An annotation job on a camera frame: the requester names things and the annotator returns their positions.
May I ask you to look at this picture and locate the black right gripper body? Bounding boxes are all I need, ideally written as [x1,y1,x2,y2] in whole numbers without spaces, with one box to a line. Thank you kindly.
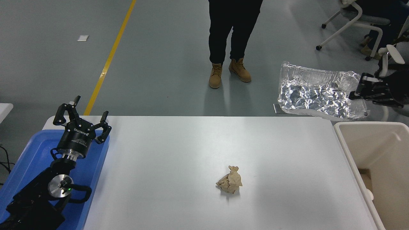
[387,69,409,106]

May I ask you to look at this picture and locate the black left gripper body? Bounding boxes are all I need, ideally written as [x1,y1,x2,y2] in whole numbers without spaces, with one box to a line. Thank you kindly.
[58,119,97,159]

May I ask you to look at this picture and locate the silver foil plate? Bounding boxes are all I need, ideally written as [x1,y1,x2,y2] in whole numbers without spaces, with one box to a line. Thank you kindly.
[277,61,370,121]

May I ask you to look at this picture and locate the blue plastic tray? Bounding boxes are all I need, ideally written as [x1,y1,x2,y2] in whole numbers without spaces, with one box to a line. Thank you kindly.
[0,129,110,230]

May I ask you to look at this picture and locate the large pale plastic bin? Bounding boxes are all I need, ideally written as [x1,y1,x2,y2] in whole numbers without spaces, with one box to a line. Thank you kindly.
[334,121,409,230]

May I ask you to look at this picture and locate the small white side table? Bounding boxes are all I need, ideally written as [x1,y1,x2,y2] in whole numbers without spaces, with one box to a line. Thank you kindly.
[0,103,14,124]

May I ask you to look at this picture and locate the seated person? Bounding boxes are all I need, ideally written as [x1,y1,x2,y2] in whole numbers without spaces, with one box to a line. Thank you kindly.
[353,0,409,61]

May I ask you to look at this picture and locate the crumpled tan paper ball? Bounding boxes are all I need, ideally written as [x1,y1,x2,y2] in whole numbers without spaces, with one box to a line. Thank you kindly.
[216,165,243,195]

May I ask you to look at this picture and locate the standing person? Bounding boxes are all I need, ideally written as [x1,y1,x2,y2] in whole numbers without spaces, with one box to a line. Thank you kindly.
[208,0,263,89]

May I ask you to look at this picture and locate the black floor cables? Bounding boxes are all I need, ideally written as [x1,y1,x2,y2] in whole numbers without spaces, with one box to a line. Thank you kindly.
[0,144,15,186]

